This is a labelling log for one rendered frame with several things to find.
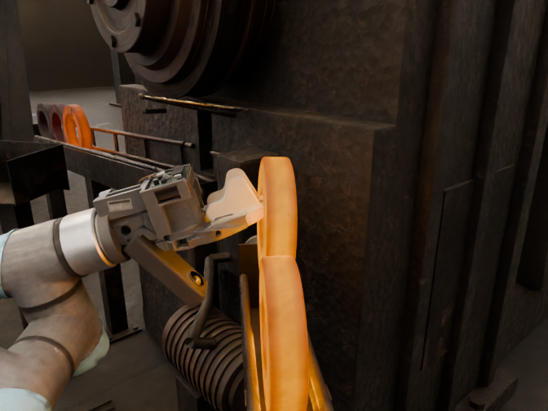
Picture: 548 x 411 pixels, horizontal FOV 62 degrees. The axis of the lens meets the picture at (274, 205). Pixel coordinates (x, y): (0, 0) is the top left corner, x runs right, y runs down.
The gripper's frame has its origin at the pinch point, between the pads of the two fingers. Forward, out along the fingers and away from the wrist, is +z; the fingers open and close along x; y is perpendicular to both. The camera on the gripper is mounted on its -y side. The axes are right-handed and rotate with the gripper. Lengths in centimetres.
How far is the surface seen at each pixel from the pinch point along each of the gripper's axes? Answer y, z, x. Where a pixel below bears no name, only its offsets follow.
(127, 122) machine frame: 5, -36, 90
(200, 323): -20.9, -16.9, 12.1
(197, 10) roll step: 25.5, -3.3, 32.6
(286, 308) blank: -2.2, -1.4, -19.0
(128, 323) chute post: -66, -64, 97
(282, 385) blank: -7.3, -3.5, -21.9
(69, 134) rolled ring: 4, -62, 113
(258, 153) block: -0.8, -0.2, 30.5
